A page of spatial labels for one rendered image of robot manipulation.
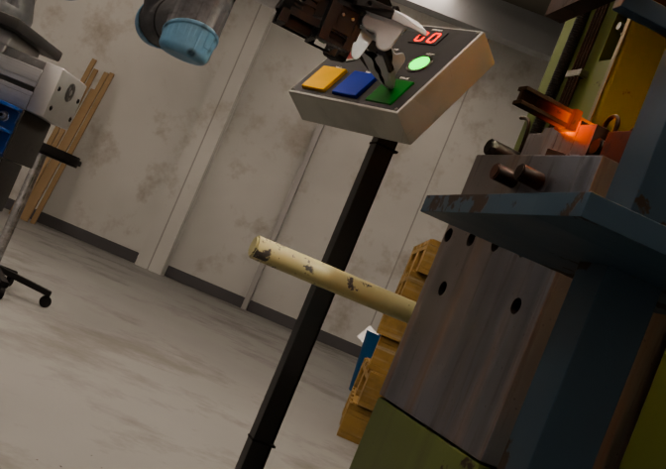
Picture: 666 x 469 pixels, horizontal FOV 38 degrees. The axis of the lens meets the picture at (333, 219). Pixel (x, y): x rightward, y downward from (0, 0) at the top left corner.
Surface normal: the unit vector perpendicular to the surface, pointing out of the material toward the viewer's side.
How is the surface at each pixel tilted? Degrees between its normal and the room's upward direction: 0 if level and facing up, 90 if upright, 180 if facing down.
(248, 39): 90
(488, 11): 90
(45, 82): 90
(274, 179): 90
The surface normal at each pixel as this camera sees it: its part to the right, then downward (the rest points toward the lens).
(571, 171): -0.87, -0.39
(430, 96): 0.65, 0.22
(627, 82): 0.31, 0.07
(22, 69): -0.04, -0.08
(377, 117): -0.66, 0.64
